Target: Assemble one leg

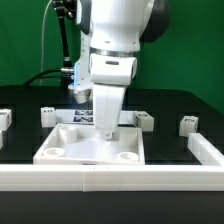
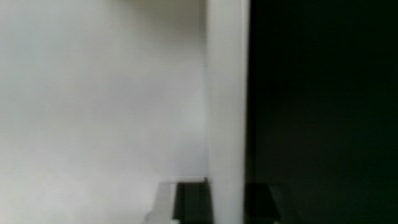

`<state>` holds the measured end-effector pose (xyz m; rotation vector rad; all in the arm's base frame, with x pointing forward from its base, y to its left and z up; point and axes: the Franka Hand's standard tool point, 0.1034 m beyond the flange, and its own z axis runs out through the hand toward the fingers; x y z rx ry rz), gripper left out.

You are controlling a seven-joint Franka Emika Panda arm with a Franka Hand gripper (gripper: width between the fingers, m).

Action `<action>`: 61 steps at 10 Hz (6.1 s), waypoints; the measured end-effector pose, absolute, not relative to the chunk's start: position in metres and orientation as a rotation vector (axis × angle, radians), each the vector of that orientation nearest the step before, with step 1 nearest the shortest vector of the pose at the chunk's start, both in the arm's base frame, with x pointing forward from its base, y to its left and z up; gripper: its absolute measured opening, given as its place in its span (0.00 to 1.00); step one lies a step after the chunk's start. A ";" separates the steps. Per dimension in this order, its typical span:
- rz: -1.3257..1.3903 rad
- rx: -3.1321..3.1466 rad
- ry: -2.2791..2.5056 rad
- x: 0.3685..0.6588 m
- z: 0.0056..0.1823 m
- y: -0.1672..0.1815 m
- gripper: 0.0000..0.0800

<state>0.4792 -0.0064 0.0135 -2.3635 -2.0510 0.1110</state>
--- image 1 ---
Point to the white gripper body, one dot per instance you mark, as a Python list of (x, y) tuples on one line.
[(110, 76)]

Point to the white square tabletop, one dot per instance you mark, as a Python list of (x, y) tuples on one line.
[(72, 144)]

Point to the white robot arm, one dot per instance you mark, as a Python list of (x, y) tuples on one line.
[(111, 33)]

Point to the white sheet with tags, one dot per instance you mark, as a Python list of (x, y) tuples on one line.
[(86, 116)]

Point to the white L-shaped fence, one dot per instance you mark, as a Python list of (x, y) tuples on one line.
[(207, 175)]

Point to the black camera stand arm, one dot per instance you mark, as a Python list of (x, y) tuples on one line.
[(65, 9)]

